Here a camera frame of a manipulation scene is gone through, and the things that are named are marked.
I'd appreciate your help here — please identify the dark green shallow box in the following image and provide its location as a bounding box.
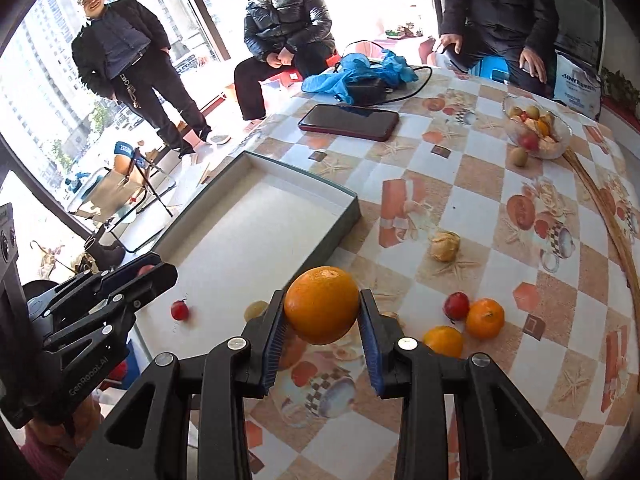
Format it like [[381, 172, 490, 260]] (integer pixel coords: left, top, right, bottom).
[[134, 152, 360, 359]]

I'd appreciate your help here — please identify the blue plastic bag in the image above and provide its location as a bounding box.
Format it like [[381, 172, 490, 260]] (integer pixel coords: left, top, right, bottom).
[[302, 49, 418, 106]]

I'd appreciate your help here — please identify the potted green plant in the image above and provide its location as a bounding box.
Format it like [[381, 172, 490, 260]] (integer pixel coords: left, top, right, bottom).
[[602, 67, 639, 120]]

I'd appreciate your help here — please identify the small dark red tomato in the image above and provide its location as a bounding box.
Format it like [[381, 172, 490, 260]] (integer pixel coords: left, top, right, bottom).
[[442, 292, 470, 322]]

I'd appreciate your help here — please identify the person in dark suit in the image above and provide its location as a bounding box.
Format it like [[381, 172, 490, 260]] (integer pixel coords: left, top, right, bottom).
[[72, 0, 212, 157]]

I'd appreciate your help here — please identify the back orange with stem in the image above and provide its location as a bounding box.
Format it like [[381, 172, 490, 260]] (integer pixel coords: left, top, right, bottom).
[[465, 298, 506, 340]]

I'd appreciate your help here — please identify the phone in red case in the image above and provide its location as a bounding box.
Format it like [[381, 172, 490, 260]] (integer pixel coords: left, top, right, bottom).
[[297, 104, 400, 142]]

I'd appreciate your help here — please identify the black pouch with cable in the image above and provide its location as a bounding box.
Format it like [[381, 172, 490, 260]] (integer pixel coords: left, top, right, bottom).
[[334, 40, 434, 106]]

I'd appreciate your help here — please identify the glass fruit bowl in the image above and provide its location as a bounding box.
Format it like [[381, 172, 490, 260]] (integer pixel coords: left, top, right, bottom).
[[502, 96, 572, 160]]

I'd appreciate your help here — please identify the husked physalis fruit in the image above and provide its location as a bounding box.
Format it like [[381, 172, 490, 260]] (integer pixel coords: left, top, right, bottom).
[[430, 231, 461, 263]]

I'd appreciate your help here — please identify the green kiwi fruit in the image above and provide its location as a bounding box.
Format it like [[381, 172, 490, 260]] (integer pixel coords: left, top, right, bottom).
[[244, 300, 269, 323]]

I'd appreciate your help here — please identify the white shopping bag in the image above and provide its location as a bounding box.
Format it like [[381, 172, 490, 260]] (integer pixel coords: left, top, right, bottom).
[[554, 51, 602, 119]]

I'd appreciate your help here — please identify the standing person black coat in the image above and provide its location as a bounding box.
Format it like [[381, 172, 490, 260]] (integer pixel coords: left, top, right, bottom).
[[437, 0, 559, 96]]

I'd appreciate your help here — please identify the seated person puffy jacket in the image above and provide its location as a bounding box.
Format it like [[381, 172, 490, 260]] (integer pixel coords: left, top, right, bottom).
[[234, 0, 335, 124]]

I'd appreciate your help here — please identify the long wooden stick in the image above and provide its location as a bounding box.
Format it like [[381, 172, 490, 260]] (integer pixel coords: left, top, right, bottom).
[[563, 148, 640, 315]]

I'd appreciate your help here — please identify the folding chair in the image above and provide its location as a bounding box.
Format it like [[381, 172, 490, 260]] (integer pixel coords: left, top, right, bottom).
[[67, 141, 176, 254]]

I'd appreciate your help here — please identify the kiwi beside bowl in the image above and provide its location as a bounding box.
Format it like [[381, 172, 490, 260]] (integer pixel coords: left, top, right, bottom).
[[509, 148, 528, 168]]

